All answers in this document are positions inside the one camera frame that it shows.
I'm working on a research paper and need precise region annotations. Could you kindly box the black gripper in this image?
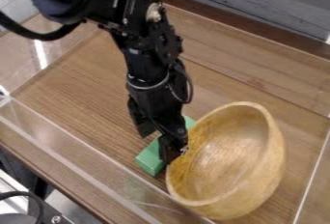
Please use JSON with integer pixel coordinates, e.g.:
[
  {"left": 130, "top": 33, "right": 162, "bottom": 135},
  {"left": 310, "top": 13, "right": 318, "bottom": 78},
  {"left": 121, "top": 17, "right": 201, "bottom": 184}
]
[{"left": 127, "top": 60, "right": 194, "bottom": 165}]

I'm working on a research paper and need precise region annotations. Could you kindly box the green rectangular block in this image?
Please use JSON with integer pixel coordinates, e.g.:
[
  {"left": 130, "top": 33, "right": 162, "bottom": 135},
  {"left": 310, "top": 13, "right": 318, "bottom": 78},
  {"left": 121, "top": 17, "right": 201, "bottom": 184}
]
[{"left": 134, "top": 115, "right": 198, "bottom": 178}]

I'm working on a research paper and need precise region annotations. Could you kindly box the brown wooden bowl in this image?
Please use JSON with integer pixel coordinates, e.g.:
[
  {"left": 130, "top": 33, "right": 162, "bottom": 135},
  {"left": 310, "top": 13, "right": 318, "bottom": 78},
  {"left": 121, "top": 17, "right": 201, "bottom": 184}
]
[{"left": 166, "top": 101, "right": 286, "bottom": 220}]

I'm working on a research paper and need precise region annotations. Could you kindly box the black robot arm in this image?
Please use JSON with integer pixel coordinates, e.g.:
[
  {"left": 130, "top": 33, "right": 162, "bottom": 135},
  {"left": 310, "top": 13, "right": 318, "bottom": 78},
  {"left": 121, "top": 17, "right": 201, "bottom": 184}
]
[{"left": 0, "top": 0, "right": 194, "bottom": 163}]

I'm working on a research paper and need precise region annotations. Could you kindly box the clear acrylic tray wall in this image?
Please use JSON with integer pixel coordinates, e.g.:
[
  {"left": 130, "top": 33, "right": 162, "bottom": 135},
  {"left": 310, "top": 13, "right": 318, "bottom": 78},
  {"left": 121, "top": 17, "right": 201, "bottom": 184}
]
[{"left": 0, "top": 0, "right": 330, "bottom": 224}]

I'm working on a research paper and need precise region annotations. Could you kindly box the black cable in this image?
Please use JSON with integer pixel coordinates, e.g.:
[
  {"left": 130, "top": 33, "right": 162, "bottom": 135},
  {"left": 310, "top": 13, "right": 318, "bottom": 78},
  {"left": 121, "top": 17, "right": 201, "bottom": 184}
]
[{"left": 0, "top": 192, "right": 47, "bottom": 224}]

